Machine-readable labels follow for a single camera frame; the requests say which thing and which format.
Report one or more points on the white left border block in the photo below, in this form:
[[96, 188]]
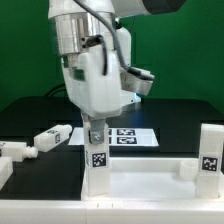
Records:
[[6, 169]]

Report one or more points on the white fiducial marker sheet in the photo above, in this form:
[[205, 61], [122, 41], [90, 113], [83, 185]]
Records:
[[121, 137]]

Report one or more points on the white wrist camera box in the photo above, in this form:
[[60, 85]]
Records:
[[136, 80]]

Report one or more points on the white desk tabletop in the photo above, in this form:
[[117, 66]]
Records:
[[158, 179]]

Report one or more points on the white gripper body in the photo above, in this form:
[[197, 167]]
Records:
[[95, 94]]

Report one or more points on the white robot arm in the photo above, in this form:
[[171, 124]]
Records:
[[79, 25]]

